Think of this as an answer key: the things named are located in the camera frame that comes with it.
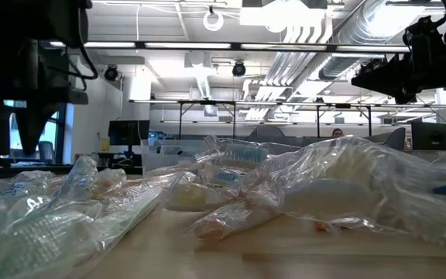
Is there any overhead LED light bar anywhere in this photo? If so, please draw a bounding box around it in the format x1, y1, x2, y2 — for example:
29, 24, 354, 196
48, 40, 412, 54

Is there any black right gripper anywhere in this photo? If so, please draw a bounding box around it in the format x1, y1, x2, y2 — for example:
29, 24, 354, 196
350, 16, 446, 106

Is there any white cable coil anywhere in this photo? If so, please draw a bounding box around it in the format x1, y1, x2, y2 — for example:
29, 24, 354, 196
202, 5, 225, 33

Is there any office swivel chair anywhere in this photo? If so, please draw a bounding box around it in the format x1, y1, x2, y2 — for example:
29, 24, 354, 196
36, 139, 56, 164

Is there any black ceiling spotlight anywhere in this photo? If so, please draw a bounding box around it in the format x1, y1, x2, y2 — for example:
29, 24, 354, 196
232, 60, 247, 78
103, 64, 120, 82

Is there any black workstation frame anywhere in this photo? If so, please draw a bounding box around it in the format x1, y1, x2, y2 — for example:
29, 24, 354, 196
129, 98, 278, 140
280, 101, 446, 139

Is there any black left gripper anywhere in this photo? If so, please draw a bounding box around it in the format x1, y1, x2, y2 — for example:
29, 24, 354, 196
0, 36, 91, 157

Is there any clear plastic bin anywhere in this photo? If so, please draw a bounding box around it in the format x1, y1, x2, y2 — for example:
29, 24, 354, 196
141, 139, 205, 176

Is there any black computer monitor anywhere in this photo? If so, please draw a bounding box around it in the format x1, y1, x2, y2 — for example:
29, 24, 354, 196
108, 119, 151, 156
411, 121, 446, 152

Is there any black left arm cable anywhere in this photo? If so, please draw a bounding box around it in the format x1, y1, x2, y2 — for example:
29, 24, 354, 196
62, 36, 99, 81

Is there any window with black frame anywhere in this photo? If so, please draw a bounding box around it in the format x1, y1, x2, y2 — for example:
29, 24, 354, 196
0, 67, 68, 166

